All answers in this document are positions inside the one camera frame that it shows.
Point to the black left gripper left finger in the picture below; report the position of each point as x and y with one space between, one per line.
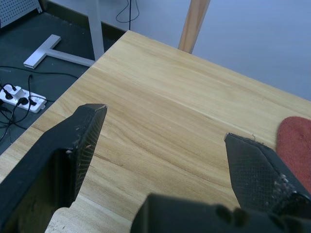
48 157

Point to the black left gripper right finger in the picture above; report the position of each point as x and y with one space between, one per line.
255 174

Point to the red sock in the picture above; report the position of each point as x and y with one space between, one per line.
296 145

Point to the white power strip with plugs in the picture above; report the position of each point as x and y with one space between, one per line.
39 102

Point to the white T-shaped desk leg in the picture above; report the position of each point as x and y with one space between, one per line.
97 29

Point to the white perforated panel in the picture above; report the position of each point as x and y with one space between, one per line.
14 9

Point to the wooden frame post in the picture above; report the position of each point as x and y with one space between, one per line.
194 24

